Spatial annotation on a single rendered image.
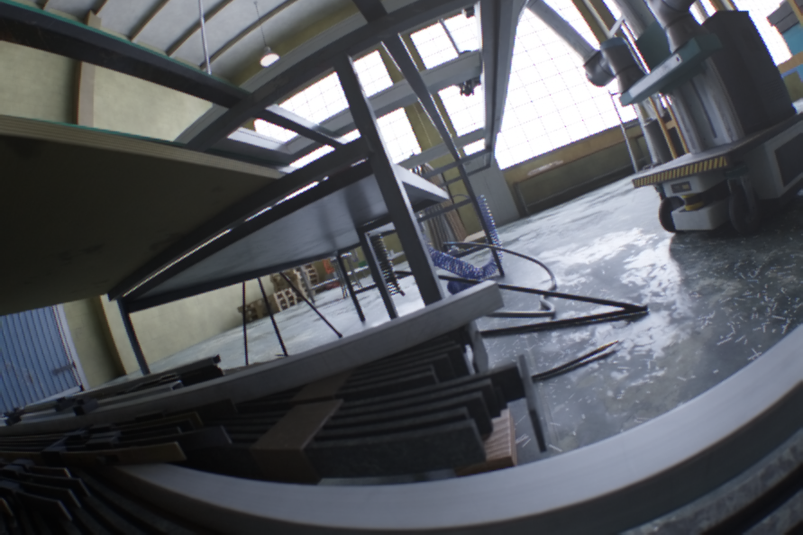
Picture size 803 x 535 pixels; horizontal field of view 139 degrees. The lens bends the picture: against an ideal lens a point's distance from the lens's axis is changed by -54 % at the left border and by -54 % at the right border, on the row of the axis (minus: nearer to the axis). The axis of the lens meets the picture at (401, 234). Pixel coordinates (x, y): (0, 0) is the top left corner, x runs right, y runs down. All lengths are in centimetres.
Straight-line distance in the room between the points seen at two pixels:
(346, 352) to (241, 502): 19
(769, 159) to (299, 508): 148
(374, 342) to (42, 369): 613
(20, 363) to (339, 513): 617
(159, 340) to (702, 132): 778
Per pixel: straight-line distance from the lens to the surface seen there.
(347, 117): 116
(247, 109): 72
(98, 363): 665
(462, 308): 34
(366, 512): 15
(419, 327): 33
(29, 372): 627
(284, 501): 19
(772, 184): 147
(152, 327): 724
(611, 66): 180
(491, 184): 826
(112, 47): 57
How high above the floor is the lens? 43
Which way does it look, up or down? 2 degrees up
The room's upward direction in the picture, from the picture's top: 21 degrees counter-clockwise
